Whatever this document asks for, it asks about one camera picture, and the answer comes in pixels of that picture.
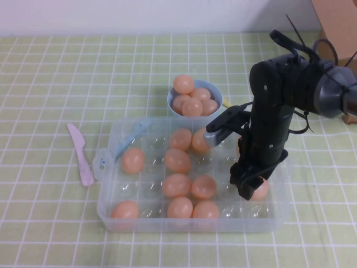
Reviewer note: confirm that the green grid tablecloth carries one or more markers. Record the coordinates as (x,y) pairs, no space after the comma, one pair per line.
(42,83)

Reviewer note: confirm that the brown cardboard box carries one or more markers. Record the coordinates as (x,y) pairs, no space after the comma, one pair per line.
(343,28)

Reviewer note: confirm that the pink plastic knife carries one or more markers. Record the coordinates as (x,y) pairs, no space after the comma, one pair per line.
(83,164)

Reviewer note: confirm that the transparent plastic egg box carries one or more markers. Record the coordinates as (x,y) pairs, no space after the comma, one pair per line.
(139,192)

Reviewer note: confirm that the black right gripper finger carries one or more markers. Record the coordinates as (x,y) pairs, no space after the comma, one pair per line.
(247,192)

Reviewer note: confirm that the yellow plastic knife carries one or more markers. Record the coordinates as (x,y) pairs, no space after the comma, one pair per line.
(226,104)

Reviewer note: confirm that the black zip tie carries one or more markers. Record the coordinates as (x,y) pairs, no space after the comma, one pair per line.
(307,123)
(295,29)

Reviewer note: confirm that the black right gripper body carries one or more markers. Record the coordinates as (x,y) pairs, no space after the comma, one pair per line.
(267,139)

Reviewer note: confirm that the light blue bowl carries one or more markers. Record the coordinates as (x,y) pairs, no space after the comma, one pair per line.
(217,93)

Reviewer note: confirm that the light blue plastic knife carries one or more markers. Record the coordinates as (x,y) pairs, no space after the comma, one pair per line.
(125,142)

